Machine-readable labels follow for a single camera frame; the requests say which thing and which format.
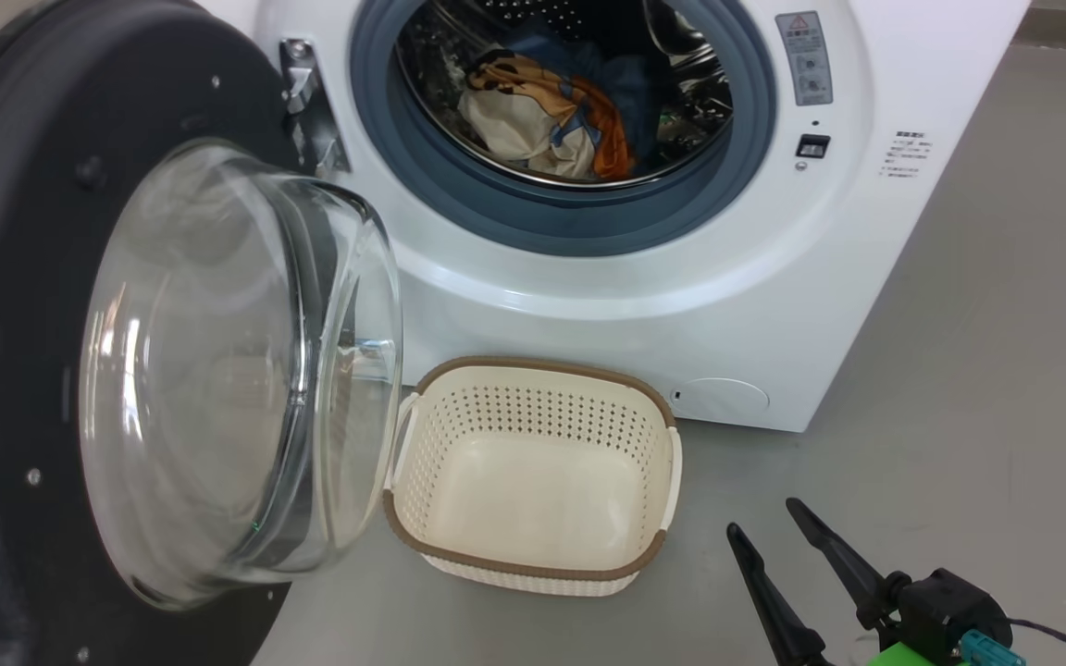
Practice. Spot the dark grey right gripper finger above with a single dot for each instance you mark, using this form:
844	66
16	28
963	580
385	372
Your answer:
778	601
843	564

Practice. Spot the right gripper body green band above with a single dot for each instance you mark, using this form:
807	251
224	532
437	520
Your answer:
903	656

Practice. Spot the perforated steel washer drum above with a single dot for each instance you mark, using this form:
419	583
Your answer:
690	102

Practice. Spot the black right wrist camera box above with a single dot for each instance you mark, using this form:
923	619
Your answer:
954	606

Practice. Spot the round white filter cover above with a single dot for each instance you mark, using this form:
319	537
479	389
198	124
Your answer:
723	400

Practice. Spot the white front-load washing machine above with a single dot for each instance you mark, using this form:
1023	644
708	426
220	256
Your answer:
635	305

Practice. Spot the grey warning label sticker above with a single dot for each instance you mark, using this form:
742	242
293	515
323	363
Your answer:
805	57

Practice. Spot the orange and cream print garment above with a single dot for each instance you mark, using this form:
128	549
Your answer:
524	120

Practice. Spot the grey rubber door gasket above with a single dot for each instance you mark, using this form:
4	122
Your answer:
542	217

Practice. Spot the metal washer door hinge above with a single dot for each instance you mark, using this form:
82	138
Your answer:
311	111

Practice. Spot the cream perforated laundry basket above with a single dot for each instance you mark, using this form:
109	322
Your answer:
533	499

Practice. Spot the black door latch socket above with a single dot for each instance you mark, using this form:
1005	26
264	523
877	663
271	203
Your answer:
812	146

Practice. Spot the small printed text sticker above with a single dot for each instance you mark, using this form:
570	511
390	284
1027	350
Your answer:
907	154

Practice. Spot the black round glass washer door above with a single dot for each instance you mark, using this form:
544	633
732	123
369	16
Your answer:
6	277

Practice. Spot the teal right wrist camera connector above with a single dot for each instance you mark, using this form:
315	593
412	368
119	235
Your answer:
991	649

